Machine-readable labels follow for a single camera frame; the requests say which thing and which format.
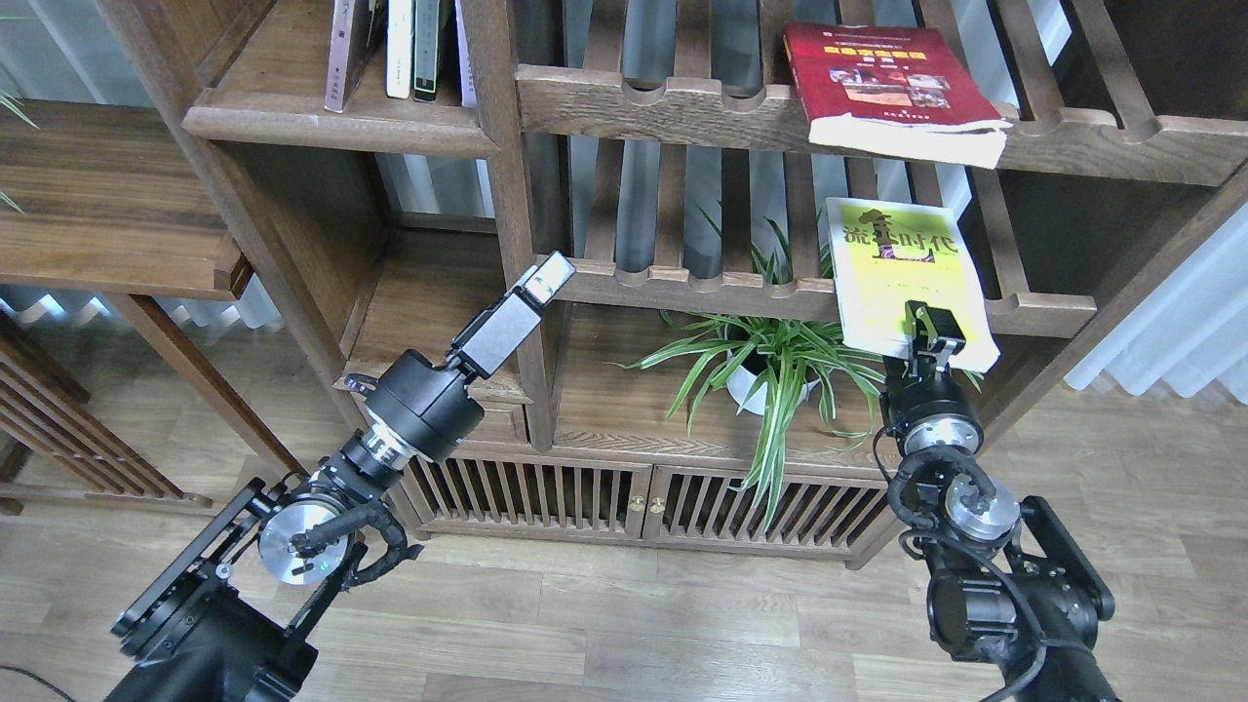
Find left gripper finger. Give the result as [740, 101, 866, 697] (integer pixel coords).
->
[517, 252, 577, 305]

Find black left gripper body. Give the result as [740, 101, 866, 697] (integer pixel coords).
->
[346, 292, 544, 465]

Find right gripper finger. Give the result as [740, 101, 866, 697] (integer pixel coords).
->
[906, 299, 932, 342]

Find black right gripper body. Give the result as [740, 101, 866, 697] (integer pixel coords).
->
[879, 307, 983, 456]

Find yellow green book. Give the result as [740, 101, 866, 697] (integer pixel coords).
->
[826, 197, 998, 372]

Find maroon book white characters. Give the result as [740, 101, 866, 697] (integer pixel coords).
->
[324, 1, 387, 114]

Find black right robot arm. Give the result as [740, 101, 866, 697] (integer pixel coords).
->
[881, 301, 1117, 701]

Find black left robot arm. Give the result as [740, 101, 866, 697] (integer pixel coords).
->
[109, 254, 575, 701]

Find red book on shelf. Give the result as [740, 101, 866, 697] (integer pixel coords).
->
[782, 21, 1010, 169]

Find dark wooden bookshelf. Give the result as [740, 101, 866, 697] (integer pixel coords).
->
[99, 1, 1246, 567]

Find spider plant green leaves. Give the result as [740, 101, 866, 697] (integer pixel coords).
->
[614, 210, 983, 532]

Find white plant pot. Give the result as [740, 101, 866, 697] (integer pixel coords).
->
[726, 353, 773, 416]

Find pale upright book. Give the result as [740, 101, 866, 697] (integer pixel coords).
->
[453, 0, 478, 107]

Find white curtain right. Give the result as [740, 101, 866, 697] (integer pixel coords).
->
[1065, 206, 1247, 403]

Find white upright book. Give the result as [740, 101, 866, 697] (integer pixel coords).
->
[386, 0, 414, 99]

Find wooden side table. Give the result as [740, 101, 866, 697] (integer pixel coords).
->
[1, 99, 300, 480]

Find black floor cable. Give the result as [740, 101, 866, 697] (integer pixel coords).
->
[0, 666, 77, 702]

